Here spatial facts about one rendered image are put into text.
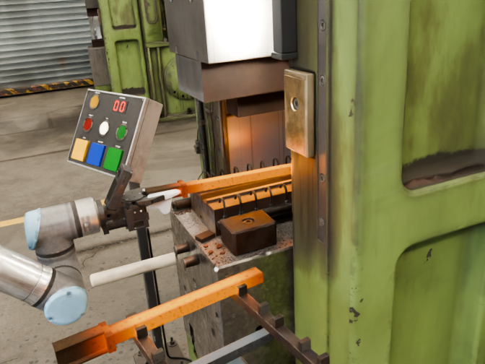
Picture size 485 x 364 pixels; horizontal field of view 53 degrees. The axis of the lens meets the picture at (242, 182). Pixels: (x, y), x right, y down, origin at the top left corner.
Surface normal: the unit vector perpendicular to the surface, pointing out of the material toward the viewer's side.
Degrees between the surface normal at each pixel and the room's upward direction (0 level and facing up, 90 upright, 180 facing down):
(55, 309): 93
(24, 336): 0
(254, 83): 90
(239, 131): 90
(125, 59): 90
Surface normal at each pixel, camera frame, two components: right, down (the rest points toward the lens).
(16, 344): -0.06, -0.93
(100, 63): 0.29, 0.34
